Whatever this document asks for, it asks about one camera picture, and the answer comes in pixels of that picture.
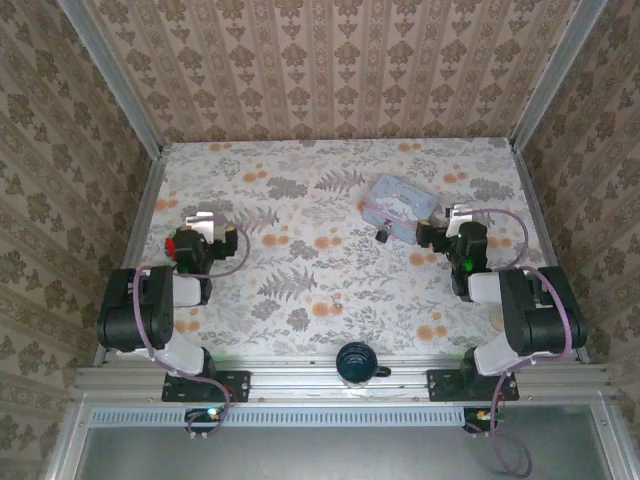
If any floral tablecloth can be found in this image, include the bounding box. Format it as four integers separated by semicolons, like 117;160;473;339
117;138;571;359

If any dark blue mug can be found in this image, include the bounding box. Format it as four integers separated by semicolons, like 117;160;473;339
335;341;393;389

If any small black controller box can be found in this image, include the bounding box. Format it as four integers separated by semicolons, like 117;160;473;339
462;406;502;434
185;406;225;434

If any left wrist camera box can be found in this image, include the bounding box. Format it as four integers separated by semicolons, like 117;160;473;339
184;211;217;245

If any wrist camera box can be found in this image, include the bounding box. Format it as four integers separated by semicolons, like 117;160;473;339
446;203;474;232
184;211;217;245

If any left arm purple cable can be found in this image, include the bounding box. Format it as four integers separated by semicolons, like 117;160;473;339
132;214;251;441

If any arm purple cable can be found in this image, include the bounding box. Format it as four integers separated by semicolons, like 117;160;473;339
132;214;251;441
467;207;576;479

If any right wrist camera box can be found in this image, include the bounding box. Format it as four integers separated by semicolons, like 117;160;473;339
446;203;474;232

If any aluminium side rail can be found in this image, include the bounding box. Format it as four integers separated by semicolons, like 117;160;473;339
509;138;591;364
92;148;170;367

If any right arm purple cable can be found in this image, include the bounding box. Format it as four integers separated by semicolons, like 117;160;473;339
467;207;576;479

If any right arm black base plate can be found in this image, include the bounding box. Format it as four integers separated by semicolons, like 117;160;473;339
426;368;520;403

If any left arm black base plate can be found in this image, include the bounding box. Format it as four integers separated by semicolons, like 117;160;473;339
160;369;252;403

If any aluminium front rail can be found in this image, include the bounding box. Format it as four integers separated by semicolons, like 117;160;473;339
73;355;610;402

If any aluminium frame post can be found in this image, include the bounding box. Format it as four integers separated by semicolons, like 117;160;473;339
56;0;165;157
509;0;610;151

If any grey slotted cable duct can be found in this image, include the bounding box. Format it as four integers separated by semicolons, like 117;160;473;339
89;405;462;428

